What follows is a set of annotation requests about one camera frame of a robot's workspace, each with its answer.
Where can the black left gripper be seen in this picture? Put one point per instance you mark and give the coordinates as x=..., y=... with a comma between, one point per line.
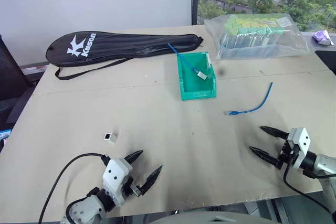
x=130, y=186

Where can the black Kason racket bag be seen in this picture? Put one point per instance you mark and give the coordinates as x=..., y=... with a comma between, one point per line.
x=118, y=47

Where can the clear bag of green-capped tubes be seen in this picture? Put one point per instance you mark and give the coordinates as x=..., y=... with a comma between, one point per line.
x=257, y=37

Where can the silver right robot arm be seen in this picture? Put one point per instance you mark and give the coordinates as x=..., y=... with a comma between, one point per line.
x=324, y=167

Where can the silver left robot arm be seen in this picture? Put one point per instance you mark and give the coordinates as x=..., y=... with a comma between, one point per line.
x=84, y=209

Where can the green plastic bin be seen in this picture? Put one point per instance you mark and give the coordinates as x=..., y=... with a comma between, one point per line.
x=197, y=77

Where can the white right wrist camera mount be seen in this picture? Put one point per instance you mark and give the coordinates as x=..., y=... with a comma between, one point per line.
x=300, y=141

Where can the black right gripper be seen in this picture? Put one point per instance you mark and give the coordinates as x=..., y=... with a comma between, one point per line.
x=285, y=155

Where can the blue printed box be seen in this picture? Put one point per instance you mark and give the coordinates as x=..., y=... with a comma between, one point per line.
x=4, y=137

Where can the white ethernet coupler block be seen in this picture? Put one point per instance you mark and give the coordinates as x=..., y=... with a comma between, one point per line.
x=110, y=137

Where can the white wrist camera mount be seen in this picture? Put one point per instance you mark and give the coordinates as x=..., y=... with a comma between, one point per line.
x=300, y=141
x=115, y=178

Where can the black flat object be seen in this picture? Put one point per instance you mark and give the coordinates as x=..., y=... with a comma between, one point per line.
x=328, y=60

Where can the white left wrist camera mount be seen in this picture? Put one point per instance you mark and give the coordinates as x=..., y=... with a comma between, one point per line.
x=115, y=178

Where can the purple crumpled packet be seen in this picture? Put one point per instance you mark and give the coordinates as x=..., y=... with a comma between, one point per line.
x=323, y=37

